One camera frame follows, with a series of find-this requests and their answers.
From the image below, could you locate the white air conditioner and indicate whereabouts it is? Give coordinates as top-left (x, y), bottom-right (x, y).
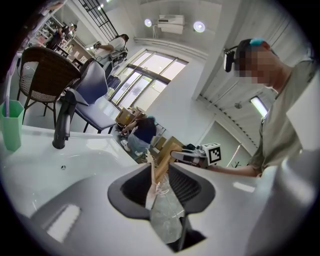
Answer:
top-left (152, 14), bottom-right (186, 35)

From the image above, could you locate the black faucet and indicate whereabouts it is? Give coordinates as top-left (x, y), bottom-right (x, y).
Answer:
top-left (51, 88), bottom-right (90, 150)

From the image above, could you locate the person's teal cap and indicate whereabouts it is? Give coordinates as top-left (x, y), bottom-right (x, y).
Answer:
top-left (249, 37), bottom-right (266, 47)

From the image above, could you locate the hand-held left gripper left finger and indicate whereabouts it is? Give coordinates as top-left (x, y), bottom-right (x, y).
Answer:
top-left (29, 162), bottom-right (176, 256)

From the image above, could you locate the large window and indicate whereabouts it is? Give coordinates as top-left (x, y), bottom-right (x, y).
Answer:
top-left (109, 49), bottom-right (189, 112)

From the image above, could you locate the blue chair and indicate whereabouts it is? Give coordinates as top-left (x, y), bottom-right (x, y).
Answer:
top-left (65, 59), bottom-right (117, 135)

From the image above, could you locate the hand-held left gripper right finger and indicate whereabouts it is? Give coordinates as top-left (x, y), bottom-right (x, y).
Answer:
top-left (169, 162), bottom-right (258, 256)

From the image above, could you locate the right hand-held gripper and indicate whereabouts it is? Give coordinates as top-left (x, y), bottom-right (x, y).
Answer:
top-left (172, 142), bottom-right (222, 169)

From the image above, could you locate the brown rattan chair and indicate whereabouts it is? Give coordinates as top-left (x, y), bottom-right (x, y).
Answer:
top-left (16, 46), bottom-right (82, 126)

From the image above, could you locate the rectangular ceiling lamp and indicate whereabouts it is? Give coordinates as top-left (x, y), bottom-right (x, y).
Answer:
top-left (250, 96), bottom-right (269, 119)

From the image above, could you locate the green plastic cup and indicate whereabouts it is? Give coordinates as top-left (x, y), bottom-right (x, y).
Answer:
top-left (0, 99), bottom-right (25, 152)

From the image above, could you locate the person's olive shirt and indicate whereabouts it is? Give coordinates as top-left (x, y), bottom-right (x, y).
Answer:
top-left (248, 59), bottom-right (316, 176)

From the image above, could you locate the cardboard box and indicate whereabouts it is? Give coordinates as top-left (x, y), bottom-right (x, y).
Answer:
top-left (115, 106), bottom-right (149, 126)
top-left (149, 136), bottom-right (186, 161)

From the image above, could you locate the black head camera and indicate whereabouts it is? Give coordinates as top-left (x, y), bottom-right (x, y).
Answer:
top-left (223, 46), bottom-right (238, 74)

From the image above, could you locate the person's head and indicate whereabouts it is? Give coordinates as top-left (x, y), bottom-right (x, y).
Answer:
top-left (234, 38), bottom-right (288, 95)

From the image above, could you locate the white sink basin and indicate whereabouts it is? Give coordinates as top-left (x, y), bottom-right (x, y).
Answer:
top-left (0, 123), bottom-right (140, 218)

